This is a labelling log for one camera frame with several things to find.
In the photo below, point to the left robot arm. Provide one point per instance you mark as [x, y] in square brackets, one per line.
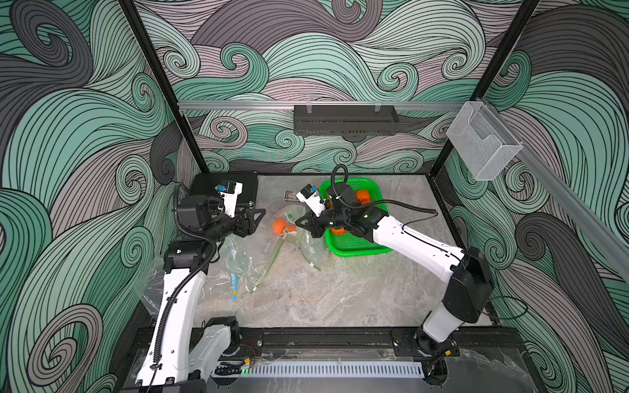
[172, 362]

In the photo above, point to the clear acrylic wall holder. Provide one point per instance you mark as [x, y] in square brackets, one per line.
[483, 140]

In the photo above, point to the black wall tray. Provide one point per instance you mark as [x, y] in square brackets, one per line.
[351, 121]

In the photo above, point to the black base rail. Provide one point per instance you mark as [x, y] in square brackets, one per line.
[271, 342]

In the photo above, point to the blue-zip clear bag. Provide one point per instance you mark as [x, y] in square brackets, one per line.
[223, 278]

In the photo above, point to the black case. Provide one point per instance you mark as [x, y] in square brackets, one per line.
[206, 184]

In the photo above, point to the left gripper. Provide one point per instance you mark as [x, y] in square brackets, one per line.
[239, 223]

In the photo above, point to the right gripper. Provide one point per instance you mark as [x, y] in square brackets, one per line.
[314, 226]

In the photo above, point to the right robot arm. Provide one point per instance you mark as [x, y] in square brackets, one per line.
[465, 271]

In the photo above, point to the green plastic basket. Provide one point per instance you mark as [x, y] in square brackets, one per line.
[347, 245]

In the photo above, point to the white slotted cable duct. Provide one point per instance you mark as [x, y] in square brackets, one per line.
[333, 369]

